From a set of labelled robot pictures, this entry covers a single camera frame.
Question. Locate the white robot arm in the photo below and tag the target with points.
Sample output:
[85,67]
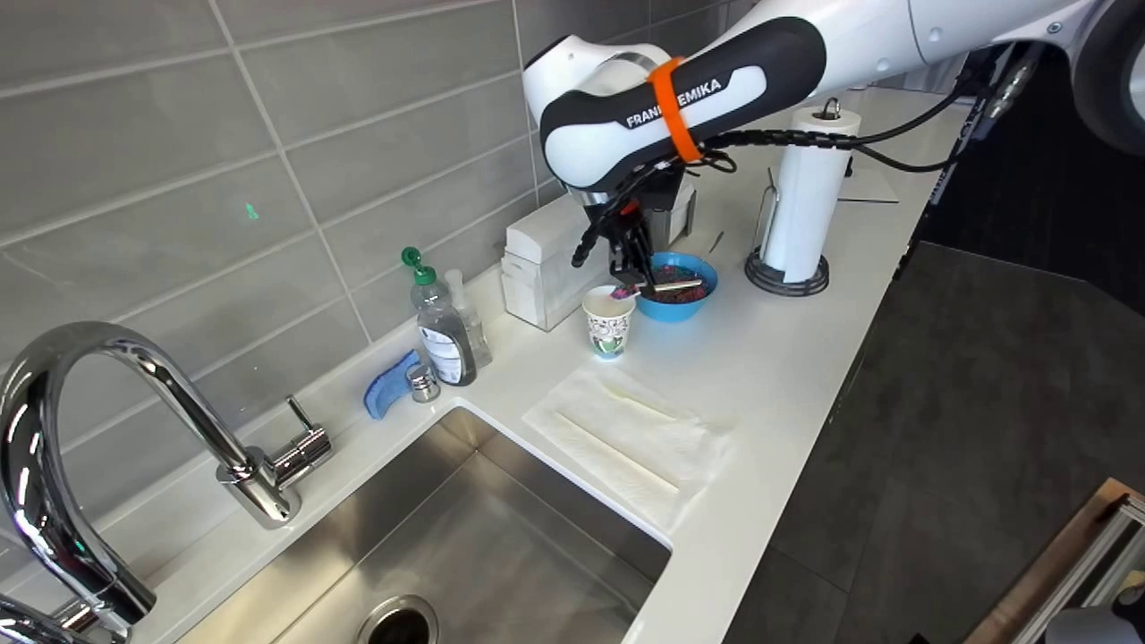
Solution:
[620,114]

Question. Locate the paper towel roll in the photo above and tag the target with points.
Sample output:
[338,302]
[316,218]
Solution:
[812,168]

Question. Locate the small chrome faucet handle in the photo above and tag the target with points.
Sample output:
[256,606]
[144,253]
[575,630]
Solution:
[300,453]

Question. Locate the small metal sink stopper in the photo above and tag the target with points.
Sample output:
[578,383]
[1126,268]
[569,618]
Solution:
[423,383]

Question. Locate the stainless steel sink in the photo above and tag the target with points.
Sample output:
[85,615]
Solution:
[462,537]

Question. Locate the dish soap bottle green cap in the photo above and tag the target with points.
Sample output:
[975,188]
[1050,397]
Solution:
[444,333]

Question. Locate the white cloth mat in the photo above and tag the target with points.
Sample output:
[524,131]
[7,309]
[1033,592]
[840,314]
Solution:
[648,453]

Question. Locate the steel napkin holder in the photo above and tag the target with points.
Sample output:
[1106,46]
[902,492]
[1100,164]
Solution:
[679,211]

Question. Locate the wooden cabinet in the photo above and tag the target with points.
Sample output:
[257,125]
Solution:
[1084,584]

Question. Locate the blue bowl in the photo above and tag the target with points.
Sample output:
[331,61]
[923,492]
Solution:
[668,314]

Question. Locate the white napkin stack box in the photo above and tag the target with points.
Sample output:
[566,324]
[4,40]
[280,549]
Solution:
[536,277]

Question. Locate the chrome kitchen faucet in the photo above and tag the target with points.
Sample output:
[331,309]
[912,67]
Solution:
[47,490]

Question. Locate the colourful gravel in bowl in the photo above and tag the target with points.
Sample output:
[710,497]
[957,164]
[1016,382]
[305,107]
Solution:
[675,289]

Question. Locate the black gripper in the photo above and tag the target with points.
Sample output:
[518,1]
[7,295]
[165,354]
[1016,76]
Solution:
[628,227]

